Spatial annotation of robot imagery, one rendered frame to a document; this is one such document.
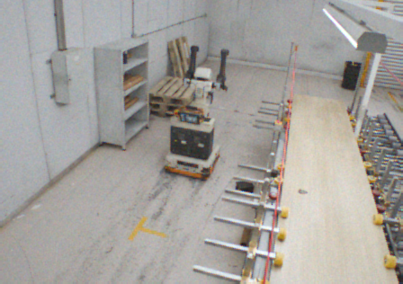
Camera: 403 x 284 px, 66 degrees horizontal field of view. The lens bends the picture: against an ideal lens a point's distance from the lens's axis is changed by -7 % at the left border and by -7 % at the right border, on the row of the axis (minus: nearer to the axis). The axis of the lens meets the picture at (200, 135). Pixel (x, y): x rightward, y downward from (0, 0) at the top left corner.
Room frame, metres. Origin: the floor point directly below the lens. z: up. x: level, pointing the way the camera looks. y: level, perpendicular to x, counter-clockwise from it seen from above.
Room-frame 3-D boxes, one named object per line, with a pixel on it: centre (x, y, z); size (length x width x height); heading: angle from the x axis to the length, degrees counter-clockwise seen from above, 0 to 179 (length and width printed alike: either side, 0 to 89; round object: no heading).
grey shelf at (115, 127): (4.86, 1.24, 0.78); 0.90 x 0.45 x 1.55; 165
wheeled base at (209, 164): (4.08, 0.07, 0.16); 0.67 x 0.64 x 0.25; 165
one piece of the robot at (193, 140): (3.99, 0.10, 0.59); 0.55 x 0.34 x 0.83; 75
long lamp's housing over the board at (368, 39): (2.48, -0.97, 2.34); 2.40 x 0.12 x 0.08; 165
